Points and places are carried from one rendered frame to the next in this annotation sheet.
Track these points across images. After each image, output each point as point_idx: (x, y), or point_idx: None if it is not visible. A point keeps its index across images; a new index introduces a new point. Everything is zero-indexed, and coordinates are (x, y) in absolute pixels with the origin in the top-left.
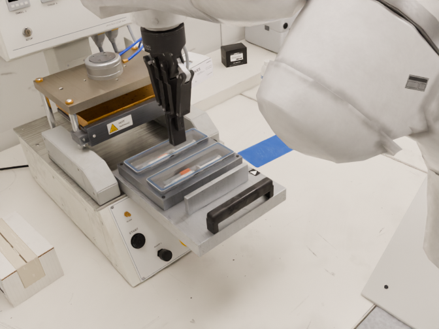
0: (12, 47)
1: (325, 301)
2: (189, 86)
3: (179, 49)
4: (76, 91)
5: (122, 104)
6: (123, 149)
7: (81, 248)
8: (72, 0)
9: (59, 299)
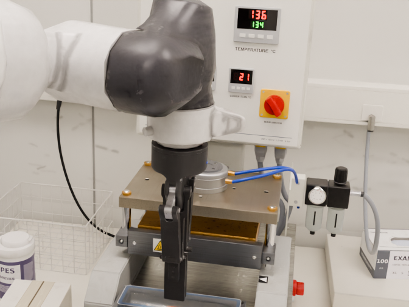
0: (145, 121)
1: None
2: (174, 226)
3: (176, 176)
4: (150, 188)
5: (192, 226)
6: (188, 284)
7: None
8: (227, 97)
9: None
